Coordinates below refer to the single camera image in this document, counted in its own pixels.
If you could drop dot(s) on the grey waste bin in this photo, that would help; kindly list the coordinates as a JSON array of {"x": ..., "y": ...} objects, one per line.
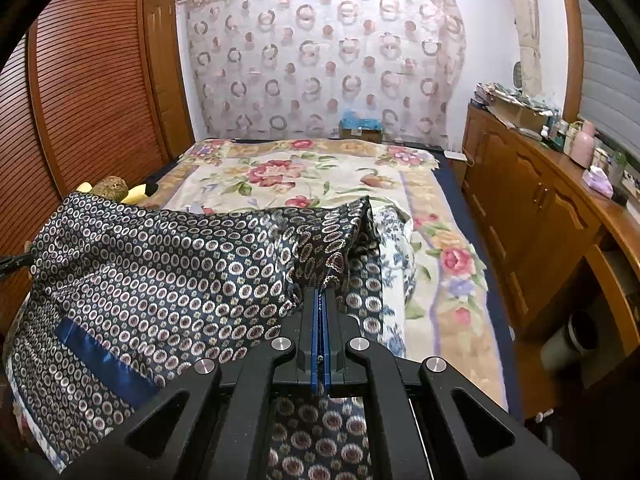
[{"x": 572, "y": 340}]

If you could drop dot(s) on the yellow plush toy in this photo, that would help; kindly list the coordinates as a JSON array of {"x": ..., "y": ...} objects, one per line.
[{"x": 137, "y": 193}]

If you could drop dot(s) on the bed with dark blue sheet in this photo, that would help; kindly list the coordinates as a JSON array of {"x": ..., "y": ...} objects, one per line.
[{"x": 495, "y": 305}]

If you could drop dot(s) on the open cardboard box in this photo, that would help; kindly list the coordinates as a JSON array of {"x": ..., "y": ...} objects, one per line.
[{"x": 520, "y": 116}]

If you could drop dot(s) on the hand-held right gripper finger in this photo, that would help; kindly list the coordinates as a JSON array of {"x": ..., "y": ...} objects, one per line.
[
  {"x": 328, "y": 340},
  {"x": 317, "y": 340}
]

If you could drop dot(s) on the pink thermos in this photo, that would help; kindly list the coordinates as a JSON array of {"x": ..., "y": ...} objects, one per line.
[{"x": 582, "y": 145}]

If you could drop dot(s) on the wooden louvered wardrobe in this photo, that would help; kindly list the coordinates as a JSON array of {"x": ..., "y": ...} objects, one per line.
[{"x": 90, "y": 85}]

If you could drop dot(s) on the floral blanket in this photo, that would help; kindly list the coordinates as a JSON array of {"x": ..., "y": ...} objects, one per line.
[{"x": 300, "y": 170}]

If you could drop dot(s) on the small brown cardboard box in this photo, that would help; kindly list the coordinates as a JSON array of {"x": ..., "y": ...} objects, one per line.
[{"x": 362, "y": 136}]

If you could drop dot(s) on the wooden sideboard cabinet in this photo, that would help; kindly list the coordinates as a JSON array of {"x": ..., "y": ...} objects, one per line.
[{"x": 520, "y": 200}]

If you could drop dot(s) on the white power strip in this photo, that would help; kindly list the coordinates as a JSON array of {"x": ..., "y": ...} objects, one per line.
[{"x": 453, "y": 154}]

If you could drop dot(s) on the pile of folded cloths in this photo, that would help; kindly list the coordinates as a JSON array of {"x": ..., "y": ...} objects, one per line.
[{"x": 489, "y": 92}]

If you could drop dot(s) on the crumpled blue cloth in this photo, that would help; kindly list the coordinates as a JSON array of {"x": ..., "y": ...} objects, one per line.
[{"x": 361, "y": 121}]

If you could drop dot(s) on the beige tied curtain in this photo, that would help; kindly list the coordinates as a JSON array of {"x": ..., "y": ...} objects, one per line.
[{"x": 525, "y": 10}]

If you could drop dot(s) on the sheer circle-patterned curtain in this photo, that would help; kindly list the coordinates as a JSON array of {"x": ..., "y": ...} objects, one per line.
[{"x": 325, "y": 60}]

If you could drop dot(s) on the dark circle-patterned satin shirt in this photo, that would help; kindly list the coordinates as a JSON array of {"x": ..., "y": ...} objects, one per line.
[{"x": 150, "y": 270}]

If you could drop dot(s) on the small white fan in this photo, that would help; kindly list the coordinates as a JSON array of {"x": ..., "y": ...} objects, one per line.
[{"x": 517, "y": 74}]

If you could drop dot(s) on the grey window blind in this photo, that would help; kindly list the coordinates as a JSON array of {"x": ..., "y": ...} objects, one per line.
[{"x": 610, "y": 70}]

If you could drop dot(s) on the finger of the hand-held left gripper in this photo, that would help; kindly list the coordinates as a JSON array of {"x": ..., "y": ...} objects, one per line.
[{"x": 12, "y": 261}]

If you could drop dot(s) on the purple tissue pack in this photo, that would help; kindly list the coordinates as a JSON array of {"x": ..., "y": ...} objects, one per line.
[{"x": 597, "y": 181}]

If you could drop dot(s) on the brown fuzzy plush toy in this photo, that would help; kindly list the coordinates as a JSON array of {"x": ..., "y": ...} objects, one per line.
[{"x": 110, "y": 189}]

